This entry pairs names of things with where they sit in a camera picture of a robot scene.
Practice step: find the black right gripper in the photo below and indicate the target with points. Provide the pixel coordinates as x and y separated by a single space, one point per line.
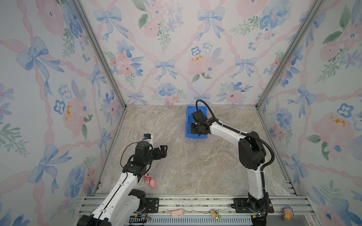
192 129

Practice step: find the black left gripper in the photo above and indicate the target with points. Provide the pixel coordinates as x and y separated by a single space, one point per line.
163 151

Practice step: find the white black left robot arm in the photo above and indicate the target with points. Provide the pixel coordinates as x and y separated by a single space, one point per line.
124 199

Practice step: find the blue plastic bin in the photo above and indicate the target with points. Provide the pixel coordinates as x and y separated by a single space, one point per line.
189 120

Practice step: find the white blue bottle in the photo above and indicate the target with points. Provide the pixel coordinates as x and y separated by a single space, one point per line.
149 138

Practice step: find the pink toy shoe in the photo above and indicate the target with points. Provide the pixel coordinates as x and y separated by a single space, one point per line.
149 180

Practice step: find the pink eraser block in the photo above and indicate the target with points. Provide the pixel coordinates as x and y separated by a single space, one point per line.
177 213

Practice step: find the green yellow small toy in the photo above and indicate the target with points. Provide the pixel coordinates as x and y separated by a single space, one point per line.
215 214

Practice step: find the orange blue toy figure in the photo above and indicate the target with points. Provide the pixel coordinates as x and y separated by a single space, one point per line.
288 213

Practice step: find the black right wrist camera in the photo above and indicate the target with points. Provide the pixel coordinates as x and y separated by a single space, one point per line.
199 117

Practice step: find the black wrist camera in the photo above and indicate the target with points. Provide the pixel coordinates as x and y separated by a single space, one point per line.
199 117
142 154

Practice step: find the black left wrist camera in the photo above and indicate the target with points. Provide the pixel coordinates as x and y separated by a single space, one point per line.
142 154

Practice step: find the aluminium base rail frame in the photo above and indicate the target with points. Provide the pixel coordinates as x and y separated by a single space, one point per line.
233 209

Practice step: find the aluminium corner post left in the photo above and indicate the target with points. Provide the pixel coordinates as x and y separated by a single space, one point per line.
84 21

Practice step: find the aluminium corner post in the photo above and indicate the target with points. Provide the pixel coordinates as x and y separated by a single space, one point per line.
294 44
84 21

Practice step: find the aluminium corner post right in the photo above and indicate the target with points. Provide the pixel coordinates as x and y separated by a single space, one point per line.
294 44

